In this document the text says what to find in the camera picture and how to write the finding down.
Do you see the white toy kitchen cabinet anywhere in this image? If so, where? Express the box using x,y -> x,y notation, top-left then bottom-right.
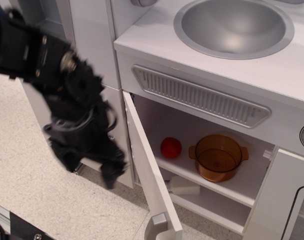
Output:
113,0 -> 304,240

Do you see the silver faucet base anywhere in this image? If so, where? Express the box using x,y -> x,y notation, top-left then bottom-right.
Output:
131,0 -> 158,8

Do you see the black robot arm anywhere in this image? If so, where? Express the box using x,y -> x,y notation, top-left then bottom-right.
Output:
0,6 -> 126,189

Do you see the white toy bottle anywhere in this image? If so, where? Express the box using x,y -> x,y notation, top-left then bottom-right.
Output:
164,176 -> 201,195

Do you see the grey ribbed vent panel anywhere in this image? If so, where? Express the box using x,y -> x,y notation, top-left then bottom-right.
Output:
131,64 -> 271,129

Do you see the amber transparent pot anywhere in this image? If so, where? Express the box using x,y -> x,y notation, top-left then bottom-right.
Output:
189,134 -> 249,182

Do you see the aluminium extrusion rail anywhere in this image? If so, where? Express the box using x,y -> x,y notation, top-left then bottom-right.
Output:
72,162 -> 85,175

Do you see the silver round sink bowl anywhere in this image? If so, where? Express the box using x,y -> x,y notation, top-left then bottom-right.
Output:
173,0 -> 294,60

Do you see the white cabinet door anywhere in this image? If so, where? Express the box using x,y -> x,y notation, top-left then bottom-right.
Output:
123,91 -> 183,240

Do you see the silver cabinet door handle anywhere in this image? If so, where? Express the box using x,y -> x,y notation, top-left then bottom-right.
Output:
144,212 -> 168,240

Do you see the red toy tomato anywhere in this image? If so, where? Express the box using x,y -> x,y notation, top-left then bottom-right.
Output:
160,137 -> 182,159

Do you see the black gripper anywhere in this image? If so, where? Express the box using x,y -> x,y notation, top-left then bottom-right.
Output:
43,109 -> 129,190

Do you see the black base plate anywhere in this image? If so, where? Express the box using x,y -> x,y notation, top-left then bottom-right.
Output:
10,212 -> 54,240

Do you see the white toy fridge unit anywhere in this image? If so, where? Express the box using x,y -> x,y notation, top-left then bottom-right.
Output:
1,0 -> 135,188

